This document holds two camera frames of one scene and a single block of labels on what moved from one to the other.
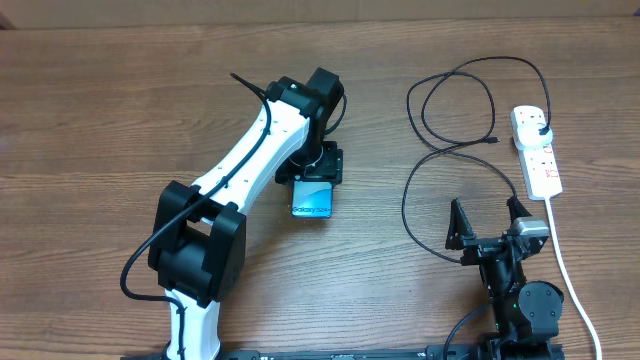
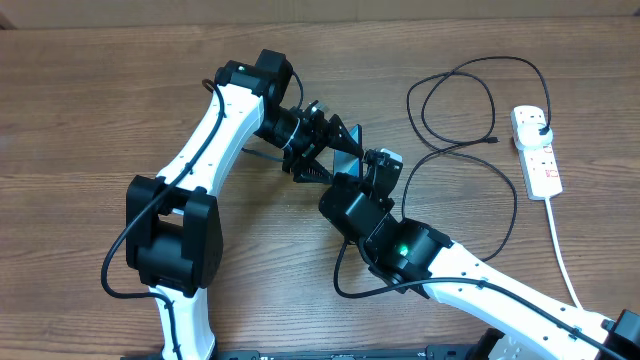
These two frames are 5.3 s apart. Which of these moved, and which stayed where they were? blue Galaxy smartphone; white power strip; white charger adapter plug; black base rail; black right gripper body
Moved: black right gripper body; blue Galaxy smartphone
Stayed: white power strip; white charger adapter plug; black base rail
